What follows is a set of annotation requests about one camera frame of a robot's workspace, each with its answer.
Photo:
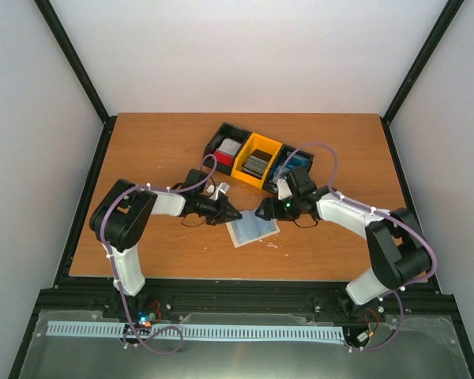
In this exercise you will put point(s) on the grey card stack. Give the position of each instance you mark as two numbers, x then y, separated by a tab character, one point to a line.
256	163

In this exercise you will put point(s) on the beige card holder wallet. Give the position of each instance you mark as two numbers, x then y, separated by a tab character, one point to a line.
250	228

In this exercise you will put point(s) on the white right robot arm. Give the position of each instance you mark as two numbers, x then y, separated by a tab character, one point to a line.
398	251

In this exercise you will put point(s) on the metal front plate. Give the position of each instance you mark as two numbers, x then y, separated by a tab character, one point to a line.
408	347

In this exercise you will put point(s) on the yellow middle card bin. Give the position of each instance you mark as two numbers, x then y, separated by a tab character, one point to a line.
256	141

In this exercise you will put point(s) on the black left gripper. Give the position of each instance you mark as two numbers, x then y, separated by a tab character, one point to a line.
221	215

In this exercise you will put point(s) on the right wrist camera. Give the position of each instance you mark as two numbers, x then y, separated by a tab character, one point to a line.
283	190

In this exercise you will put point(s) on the red and white card stack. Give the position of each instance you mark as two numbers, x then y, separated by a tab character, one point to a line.
227	151

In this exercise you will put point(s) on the blue card stack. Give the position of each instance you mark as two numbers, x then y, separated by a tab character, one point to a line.
294	162

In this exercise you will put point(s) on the black left frame post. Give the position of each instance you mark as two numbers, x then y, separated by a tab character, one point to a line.
58	31

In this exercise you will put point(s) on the black card bin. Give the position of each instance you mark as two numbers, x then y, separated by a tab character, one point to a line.
226	130
285	152

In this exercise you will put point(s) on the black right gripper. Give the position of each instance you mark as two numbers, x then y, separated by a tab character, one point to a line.
272	211

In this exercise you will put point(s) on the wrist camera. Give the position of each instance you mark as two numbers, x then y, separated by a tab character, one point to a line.
217	191
283	190

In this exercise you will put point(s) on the light blue cable duct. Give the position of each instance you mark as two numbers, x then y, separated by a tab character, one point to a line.
206	333

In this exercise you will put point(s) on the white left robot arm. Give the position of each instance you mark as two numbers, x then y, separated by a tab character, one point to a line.
120	219

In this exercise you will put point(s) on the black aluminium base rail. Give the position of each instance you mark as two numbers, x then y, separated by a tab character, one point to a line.
316	301

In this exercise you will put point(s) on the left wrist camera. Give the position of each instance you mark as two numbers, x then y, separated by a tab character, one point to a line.
217	191

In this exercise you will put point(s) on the black right frame post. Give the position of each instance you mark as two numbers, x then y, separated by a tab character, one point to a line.
439	29

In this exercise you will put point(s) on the black frame post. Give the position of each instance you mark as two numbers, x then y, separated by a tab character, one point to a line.
58	31
439	29

